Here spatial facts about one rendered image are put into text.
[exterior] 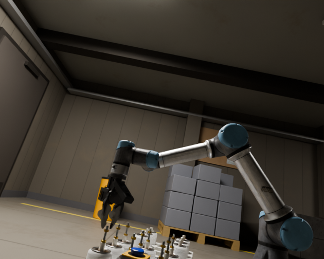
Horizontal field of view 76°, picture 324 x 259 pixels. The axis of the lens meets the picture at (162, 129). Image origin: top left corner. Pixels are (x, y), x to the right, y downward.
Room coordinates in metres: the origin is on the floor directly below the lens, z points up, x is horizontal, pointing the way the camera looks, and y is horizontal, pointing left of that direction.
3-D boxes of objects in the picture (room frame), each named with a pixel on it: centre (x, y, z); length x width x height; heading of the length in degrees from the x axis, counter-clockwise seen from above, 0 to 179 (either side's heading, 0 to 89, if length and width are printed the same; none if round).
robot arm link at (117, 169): (0.94, 0.15, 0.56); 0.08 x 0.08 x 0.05
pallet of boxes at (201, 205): (3.73, -0.88, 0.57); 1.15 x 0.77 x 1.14; 93
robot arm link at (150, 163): (0.95, 0.04, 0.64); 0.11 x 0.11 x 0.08; 84
